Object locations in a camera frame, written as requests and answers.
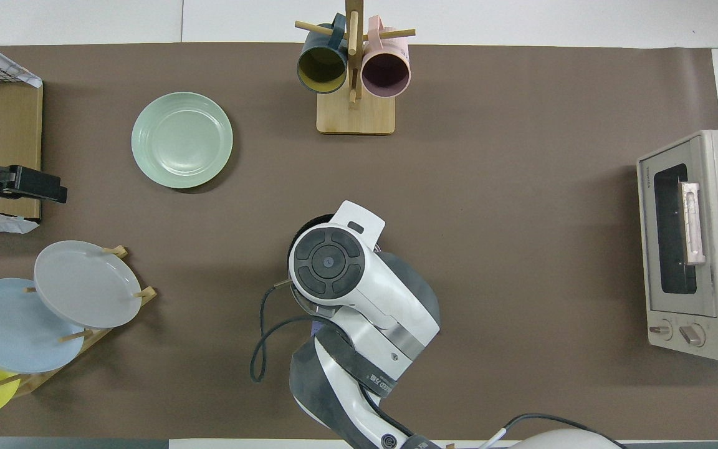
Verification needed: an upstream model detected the light blue plate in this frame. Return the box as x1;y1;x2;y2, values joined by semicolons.
0;278;85;374

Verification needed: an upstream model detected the green plate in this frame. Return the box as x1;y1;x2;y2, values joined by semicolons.
131;92;234;190

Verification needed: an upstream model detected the wooden mug rack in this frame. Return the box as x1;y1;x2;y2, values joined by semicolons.
295;0;416;135

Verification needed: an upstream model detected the pink mug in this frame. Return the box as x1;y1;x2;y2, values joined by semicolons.
361;16;411;99

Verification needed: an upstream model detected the dark teal mug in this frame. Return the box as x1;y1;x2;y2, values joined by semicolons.
297;14;348;95

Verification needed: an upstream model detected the brown table mat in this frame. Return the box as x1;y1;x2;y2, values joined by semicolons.
0;42;718;440

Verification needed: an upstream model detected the wooden plate rack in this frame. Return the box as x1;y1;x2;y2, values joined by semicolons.
0;245;158;397

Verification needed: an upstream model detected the grey plate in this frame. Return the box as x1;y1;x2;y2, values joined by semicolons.
34;240;143;329

